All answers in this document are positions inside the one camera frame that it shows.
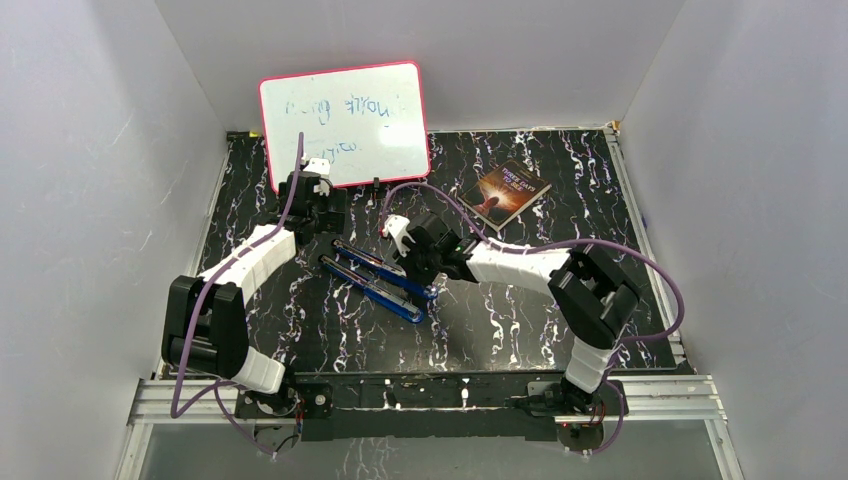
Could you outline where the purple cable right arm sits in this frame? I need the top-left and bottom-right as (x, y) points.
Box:
(379, 182), (686, 458)

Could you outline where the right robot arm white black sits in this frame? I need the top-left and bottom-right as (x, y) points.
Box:
(382, 213), (641, 416)

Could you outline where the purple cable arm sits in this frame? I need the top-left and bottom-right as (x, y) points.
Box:
(379, 182), (686, 458)
(170, 131), (307, 458)

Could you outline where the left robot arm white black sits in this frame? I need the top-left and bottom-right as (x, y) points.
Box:
(161, 158), (346, 416)

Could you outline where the paperback book orange cover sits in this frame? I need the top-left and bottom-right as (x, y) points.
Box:
(459, 160), (551, 232)

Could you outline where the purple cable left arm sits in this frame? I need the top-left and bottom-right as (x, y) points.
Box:
(170, 131), (307, 458)

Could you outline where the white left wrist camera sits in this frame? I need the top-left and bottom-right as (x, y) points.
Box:
(301, 157), (331, 179)

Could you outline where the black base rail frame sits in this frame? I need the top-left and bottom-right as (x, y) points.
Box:
(236, 371), (619, 447)

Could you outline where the whiteboard with pink frame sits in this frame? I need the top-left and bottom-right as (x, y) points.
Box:
(258, 61), (432, 187)

